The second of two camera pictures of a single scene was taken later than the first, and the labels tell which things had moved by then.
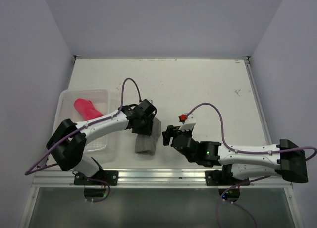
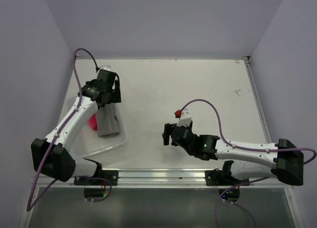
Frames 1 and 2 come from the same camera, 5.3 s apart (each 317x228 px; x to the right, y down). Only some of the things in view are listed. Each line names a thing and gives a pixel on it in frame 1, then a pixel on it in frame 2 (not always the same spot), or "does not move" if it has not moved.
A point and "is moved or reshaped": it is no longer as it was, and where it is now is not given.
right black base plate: (223, 178) does not move
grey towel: (146, 143) is moved or reshaped
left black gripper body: (145, 126) → (114, 96)
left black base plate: (111, 176) does not move
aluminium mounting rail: (56, 178) does not move
